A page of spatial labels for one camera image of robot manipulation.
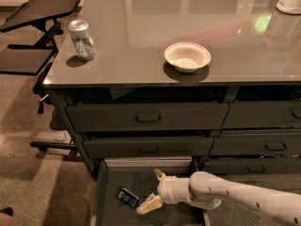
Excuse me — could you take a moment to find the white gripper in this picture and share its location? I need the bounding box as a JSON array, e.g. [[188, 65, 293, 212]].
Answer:
[[136, 169, 191, 215]]

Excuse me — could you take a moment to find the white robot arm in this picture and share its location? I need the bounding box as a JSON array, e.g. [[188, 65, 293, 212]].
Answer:
[[136, 169, 301, 226]]

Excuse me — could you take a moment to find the open bottom left drawer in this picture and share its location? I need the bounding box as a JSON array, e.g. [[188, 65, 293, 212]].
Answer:
[[89, 160, 211, 226]]

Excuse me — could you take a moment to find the bottom right drawer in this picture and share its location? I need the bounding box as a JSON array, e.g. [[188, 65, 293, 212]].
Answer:
[[203, 158, 301, 174]]

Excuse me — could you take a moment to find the middle left drawer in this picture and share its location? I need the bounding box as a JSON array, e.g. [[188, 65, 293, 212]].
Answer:
[[83, 136, 214, 158]]

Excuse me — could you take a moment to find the top left drawer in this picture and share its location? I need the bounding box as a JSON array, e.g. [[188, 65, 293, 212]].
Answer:
[[66, 103, 229, 132]]

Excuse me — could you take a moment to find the top right drawer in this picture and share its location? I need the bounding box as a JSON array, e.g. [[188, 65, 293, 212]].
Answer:
[[223, 101, 301, 129]]

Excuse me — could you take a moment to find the dark grey drawer cabinet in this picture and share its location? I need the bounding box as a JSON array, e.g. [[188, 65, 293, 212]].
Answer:
[[44, 0, 301, 174]]

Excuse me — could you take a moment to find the middle right drawer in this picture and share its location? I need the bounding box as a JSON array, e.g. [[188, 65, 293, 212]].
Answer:
[[210, 133, 301, 156]]

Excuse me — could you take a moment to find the white container on counter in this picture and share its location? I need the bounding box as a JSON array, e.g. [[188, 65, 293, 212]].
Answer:
[[277, 0, 301, 15]]

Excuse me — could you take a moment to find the white paper bowl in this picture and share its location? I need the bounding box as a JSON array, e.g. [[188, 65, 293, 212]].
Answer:
[[165, 42, 211, 73]]

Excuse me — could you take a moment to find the silver soda can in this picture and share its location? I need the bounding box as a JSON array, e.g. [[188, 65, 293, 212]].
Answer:
[[68, 20, 95, 60]]

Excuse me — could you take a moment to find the black adjustable stand table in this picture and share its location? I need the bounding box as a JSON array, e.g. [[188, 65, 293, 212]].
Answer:
[[0, 0, 89, 153]]

